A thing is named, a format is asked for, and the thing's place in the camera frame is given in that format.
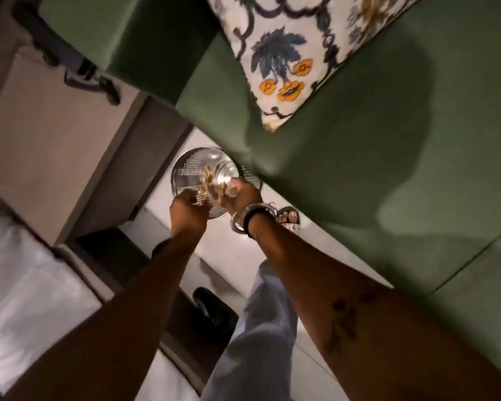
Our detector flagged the person's left hand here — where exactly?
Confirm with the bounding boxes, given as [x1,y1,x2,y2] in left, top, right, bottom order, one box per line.
[170,189,212,239]

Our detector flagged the person's right hand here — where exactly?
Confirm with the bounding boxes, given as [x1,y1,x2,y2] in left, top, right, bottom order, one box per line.
[217,178,263,216]

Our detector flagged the perforated steel colander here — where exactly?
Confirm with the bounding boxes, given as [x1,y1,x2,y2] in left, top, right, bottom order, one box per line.
[170,147,262,220]

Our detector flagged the person's right forearm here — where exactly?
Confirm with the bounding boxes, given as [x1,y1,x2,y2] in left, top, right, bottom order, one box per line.
[248,212,501,401]

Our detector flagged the person's left forearm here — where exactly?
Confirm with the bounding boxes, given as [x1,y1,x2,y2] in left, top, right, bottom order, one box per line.
[2,234,206,401]

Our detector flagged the pale vegetable pieces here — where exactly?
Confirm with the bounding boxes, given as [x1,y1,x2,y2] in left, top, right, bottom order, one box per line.
[198,165,228,205]

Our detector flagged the silver metal bangle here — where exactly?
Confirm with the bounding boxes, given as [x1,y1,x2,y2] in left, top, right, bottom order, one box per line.
[230,202,279,235]

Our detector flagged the black wristband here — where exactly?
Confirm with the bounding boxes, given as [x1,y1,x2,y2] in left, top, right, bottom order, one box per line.
[243,207,273,239]

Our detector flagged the person's foot in sandal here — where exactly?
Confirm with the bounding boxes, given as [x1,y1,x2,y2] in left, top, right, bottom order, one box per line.
[275,206,301,233]

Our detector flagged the black shoe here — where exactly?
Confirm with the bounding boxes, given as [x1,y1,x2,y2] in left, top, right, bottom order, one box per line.
[191,287,240,344]

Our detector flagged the light blue trouser leg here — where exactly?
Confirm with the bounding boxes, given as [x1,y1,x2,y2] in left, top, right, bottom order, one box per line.
[200,260,299,401]

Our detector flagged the beige wooden cabinet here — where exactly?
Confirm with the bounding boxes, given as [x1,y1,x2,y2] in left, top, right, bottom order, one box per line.
[0,45,193,247]

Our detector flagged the white floral cushion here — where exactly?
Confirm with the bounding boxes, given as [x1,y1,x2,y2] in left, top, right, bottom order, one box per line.
[204,0,427,133]

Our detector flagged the green fabric sofa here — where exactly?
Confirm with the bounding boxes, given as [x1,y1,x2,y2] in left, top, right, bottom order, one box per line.
[39,0,501,385]

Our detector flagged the white bed sheet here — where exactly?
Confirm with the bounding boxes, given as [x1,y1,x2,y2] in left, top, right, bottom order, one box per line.
[0,184,201,401]

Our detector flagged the dark wooden bed frame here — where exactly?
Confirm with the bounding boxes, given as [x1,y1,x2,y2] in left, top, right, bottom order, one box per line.
[56,226,239,394]

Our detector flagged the black bag strap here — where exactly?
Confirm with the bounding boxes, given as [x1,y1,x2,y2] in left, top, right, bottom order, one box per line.
[10,0,122,107]

